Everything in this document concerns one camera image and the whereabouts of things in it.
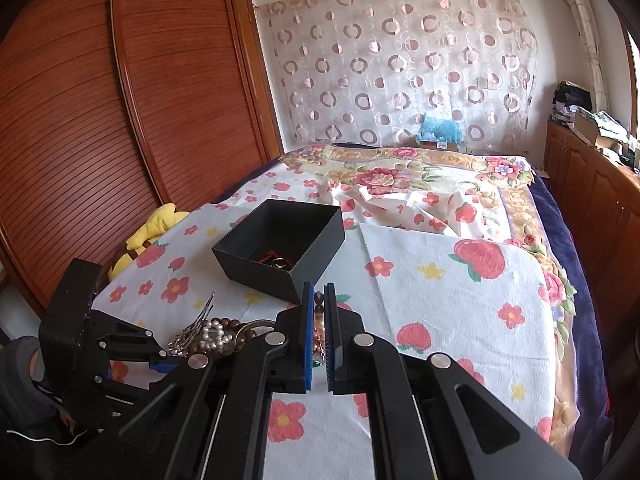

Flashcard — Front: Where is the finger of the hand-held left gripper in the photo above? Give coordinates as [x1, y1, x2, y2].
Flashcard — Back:
[106, 379, 173, 413]
[94, 310, 177, 375]

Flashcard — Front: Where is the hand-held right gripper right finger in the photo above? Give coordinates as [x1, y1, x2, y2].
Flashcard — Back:
[324, 282, 585, 480]

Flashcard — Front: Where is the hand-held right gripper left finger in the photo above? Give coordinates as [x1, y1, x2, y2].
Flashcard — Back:
[116, 282, 316, 480]

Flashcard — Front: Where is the pink bead necklace green pendant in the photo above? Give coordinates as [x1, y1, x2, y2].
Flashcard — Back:
[314, 294, 329, 368]

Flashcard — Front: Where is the silver hair comb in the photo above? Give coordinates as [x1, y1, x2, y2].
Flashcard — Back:
[167, 289, 219, 359]

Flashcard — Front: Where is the black jewelry box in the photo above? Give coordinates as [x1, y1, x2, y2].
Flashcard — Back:
[211, 198, 346, 306]

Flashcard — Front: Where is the thin metal bangle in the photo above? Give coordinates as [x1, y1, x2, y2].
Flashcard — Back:
[234, 319, 277, 357]

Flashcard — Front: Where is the yellow plush toy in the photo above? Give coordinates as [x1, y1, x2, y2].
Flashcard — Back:
[108, 203, 191, 281]

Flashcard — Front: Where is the white strawberry print sheet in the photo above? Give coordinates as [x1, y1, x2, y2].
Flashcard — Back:
[92, 170, 558, 480]

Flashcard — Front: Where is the floral bed blanket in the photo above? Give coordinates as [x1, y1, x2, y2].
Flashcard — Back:
[277, 143, 583, 448]

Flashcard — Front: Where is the blue plastic bag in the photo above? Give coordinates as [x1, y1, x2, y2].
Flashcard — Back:
[419, 112, 465, 150]

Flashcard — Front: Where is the brown wooden wardrobe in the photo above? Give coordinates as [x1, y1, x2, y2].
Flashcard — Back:
[0, 0, 283, 318]

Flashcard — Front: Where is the pink circle print curtain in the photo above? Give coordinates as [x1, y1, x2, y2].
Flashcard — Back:
[256, 0, 540, 147]

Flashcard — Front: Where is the wooden side cabinet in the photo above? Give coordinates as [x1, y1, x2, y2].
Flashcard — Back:
[542, 119, 640, 306]

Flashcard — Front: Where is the pile of boxes and papers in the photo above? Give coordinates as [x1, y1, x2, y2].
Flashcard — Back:
[550, 80, 640, 168]

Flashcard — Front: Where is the white pearl bracelet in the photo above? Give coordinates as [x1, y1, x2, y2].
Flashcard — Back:
[197, 321, 242, 357]

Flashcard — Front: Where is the brown wooden bead bracelet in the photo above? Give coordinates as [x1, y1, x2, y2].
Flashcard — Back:
[210, 316, 277, 346]

